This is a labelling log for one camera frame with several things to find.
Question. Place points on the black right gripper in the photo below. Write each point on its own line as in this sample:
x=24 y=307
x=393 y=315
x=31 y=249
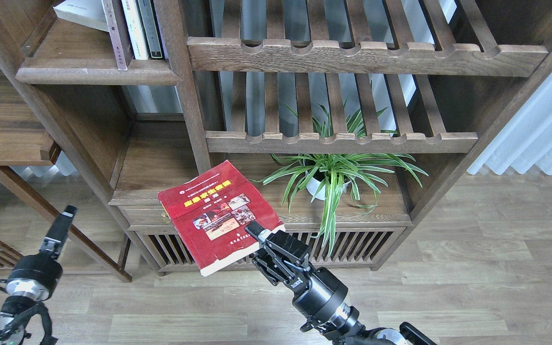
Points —
x=318 y=294

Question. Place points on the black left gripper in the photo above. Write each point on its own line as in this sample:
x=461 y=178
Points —
x=36 y=276

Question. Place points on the red book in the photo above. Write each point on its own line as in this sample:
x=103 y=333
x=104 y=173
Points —
x=210 y=213

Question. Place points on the maroon book white characters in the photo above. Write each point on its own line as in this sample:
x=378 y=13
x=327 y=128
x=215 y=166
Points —
x=119 y=36

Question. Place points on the yellow-green book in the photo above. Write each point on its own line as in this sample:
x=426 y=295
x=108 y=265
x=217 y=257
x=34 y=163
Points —
x=88 y=13

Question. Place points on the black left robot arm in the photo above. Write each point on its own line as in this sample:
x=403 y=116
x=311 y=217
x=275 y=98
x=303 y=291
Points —
x=15 y=315

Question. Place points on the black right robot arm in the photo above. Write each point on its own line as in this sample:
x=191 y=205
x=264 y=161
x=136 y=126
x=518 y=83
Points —
x=352 y=332

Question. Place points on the green spider plant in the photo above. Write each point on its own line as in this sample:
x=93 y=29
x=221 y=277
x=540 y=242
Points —
x=359 y=168

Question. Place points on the brass drawer knob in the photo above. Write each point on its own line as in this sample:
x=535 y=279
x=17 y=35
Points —
x=165 y=218

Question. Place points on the wooden side table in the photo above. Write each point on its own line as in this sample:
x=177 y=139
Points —
x=33 y=191

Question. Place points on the dark wooden bookshelf cabinet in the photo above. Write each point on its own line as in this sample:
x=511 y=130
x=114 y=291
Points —
x=242 y=79

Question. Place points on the white upright book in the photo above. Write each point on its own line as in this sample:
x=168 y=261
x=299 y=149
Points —
x=135 y=29

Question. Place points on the dark green upright book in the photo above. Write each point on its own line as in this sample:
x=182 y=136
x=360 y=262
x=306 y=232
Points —
x=151 y=28

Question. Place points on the white curtain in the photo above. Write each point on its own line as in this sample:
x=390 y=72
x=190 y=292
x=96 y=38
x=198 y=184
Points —
x=525 y=141

